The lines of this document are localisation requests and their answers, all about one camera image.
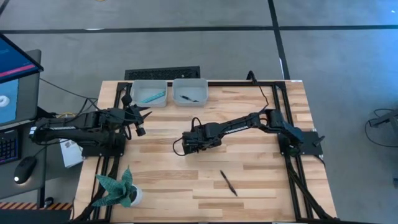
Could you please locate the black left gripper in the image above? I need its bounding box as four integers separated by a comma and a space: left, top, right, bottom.
119, 94, 153, 137

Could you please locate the gray plastic bin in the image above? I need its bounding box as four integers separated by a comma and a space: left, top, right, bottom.
129, 79, 169, 108
172, 78, 209, 107

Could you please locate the black floor vent grille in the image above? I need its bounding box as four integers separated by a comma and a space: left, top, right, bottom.
124, 65, 201, 81

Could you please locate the white plant pot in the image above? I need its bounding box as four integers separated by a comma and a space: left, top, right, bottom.
129, 184, 144, 208

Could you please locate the green artificial plant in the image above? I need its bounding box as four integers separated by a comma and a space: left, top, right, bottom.
91, 166, 137, 208

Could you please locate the white paper with code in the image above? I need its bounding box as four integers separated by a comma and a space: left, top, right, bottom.
58, 138, 85, 169

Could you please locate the black support bar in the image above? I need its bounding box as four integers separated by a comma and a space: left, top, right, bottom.
36, 106, 57, 121

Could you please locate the dark gray desk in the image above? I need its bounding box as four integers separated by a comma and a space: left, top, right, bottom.
0, 119, 49, 200

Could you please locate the black computer mouse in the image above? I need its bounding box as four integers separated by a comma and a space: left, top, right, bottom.
13, 156, 38, 185

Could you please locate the computer monitor blue screen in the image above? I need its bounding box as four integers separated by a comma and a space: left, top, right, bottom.
0, 32, 44, 127

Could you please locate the yellow black hazard strip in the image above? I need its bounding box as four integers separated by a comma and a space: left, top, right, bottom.
0, 202, 74, 211

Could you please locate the black backlit keyboard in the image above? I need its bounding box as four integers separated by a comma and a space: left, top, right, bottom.
0, 129, 22, 165

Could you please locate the dark box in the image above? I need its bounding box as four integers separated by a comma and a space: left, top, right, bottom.
0, 208, 73, 224

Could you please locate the gray stand leg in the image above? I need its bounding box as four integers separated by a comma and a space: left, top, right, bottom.
369, 109, 398, 128

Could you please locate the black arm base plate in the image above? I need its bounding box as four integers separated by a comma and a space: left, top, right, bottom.
81, 133, 127, 158
278, 130, 324, 156

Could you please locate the black aluminium table frame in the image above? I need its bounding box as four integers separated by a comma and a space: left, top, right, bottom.
73, 80, 340, 223

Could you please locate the black floor cable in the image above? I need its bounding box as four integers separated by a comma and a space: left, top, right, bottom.
363, 108, 398, 146
39, 77, 99, 101

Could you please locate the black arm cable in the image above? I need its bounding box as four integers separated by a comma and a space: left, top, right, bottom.
246, 70, 270, 114

